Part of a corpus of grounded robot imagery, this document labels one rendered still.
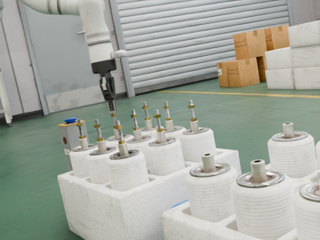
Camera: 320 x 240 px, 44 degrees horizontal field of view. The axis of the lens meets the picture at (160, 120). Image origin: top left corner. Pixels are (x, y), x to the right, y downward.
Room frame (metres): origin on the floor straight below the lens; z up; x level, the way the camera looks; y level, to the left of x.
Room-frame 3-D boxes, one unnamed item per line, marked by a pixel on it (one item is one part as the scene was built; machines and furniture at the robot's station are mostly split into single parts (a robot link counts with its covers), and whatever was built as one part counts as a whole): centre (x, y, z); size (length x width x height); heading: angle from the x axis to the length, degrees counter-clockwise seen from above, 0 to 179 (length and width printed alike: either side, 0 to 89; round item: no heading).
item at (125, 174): (0.96, 0.10, 0.16); 0.10 x 0.10 x 0.18
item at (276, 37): (4.79, -1.53, 0.45); 0.30 x 0.24 x 0.30; 15
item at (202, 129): (1.09, -0.09, 0.25); 0.08 x 0.08 x 0.01
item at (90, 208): (1.12, 0.07, 0.09); 0.39 x 0.39 x 0.18; 34
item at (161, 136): (1.02, 0.01, 0.26); 0.02 x 0.02 x 0.03
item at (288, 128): (0.83, -0.27, 0.26); 0.02 x 0.02 x 0.03
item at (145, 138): (1.12, 0.07, 0.25); 0.08 x 0.08 x 0.01
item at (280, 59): (3.69, -1.36, 0.27); 0.39 x 0.39 x 0.18; 20
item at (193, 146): (1.09, -0.09, 0.16); 0.10 x 0.10 x 0.18
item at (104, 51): (1.22, 0.12, 0.52); 0.11 x 0.09 x 0.06; 85
